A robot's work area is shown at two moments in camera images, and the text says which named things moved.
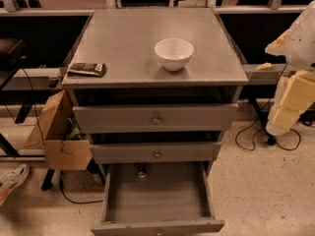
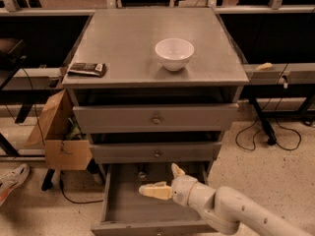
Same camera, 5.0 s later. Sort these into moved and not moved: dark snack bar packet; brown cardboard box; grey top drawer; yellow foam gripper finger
Moved: yellow foam gripper finger
Not moved: grey top drawer; dark snack bar packet; brown cardboard box
